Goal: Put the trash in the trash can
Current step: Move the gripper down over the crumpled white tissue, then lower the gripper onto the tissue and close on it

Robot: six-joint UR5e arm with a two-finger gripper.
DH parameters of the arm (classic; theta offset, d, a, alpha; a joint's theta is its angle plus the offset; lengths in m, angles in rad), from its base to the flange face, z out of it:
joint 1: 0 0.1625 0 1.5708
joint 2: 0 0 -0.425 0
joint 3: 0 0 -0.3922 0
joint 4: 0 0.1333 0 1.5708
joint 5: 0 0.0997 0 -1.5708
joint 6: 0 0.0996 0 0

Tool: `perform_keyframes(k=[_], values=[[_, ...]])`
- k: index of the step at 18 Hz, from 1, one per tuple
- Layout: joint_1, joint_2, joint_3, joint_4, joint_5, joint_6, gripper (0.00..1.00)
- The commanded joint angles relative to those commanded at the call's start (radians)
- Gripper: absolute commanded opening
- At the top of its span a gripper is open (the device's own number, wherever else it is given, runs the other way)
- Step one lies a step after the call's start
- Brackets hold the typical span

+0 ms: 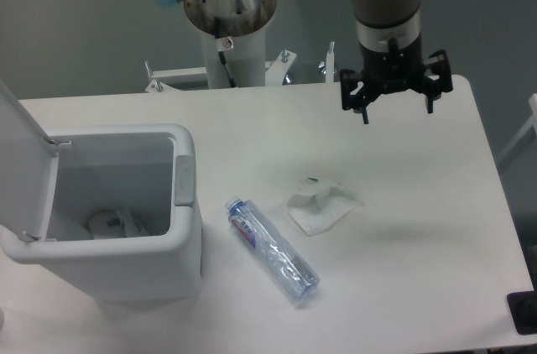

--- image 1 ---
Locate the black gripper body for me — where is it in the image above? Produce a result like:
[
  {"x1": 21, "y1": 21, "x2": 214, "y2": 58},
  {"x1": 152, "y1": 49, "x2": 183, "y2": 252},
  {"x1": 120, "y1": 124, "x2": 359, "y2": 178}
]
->
[{"x1": 360, "y1": 38, "x2": 425, "y2": 95}]

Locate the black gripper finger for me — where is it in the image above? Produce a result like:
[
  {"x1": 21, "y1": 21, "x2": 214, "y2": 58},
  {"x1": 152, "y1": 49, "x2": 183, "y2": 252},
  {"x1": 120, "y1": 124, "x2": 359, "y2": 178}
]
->
[
  {"x1": 339, "y1": 69, "x2": 380, "y2": 124},
  {"x1": 413, "y1": 49, "x2": 453, "y2": 114}
]

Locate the white paper napkin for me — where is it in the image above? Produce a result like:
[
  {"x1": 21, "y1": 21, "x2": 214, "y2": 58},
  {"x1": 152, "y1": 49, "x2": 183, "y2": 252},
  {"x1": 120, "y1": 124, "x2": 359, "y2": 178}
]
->
[{"x1": 287, "y1": 177, "x2": 363, "y2": 237}]

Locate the clear plastic water bottle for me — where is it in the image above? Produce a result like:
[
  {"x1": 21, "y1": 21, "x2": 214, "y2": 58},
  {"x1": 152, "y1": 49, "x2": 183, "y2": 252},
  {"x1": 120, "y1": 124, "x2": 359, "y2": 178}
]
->
[{"x1": 225, "y1": 196, "x2": 320, "y2": 302}]

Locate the white trash can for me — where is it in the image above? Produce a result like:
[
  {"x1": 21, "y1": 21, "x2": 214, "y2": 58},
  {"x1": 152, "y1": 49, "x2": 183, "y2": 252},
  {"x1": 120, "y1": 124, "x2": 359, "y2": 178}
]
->
[{"x1": 1, "y1": 124, "x2": 202, "y2": 301}]

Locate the trash inside can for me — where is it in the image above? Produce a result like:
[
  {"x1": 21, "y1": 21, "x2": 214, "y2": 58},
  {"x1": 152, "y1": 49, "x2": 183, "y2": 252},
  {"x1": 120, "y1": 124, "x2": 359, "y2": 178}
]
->
[{"x1": 87, "y1": 207, "x2": 149, "y2": 239}]

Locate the white trash can lid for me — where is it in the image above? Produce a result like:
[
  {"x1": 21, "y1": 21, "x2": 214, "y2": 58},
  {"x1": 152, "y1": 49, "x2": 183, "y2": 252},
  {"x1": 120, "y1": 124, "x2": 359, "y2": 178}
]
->
[{"x1": 1, "y1": 84, "x2": 72, "y2": 242}]

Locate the black clamp at table edge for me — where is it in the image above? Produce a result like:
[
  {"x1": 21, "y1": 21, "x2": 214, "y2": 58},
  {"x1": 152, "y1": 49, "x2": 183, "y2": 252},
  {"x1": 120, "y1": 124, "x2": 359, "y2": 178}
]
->
[{"x1": 507, "y1": 290, "x2": 536, "y2": 336}]

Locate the white frame at right edge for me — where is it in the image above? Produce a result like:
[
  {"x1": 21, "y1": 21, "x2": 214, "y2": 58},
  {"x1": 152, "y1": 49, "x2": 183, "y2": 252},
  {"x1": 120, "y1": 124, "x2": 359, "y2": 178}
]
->
[{"x1": 496, "y1": 94, "x2": 536, "y2": 173}]

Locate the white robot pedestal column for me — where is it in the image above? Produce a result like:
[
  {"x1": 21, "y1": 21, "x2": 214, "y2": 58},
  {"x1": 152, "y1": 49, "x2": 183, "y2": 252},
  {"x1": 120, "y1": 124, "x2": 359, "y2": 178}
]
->
[{"x1": 184, "y1": 0, "x2": 277, "y2": 65}]

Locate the black cable on pedestal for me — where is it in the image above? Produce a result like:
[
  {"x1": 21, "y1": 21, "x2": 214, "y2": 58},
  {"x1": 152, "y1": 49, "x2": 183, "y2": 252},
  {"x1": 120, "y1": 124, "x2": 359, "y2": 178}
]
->
[{"x1": 214, "y1": 16, "x2": 238, "y2": 89}]

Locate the white pedestal base frame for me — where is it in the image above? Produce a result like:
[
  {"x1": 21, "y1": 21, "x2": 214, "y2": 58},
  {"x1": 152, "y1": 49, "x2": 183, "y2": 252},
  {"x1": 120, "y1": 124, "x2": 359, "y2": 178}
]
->
[{"x1": 143, "y1": 41, "x2": 339, "y2": 93}]

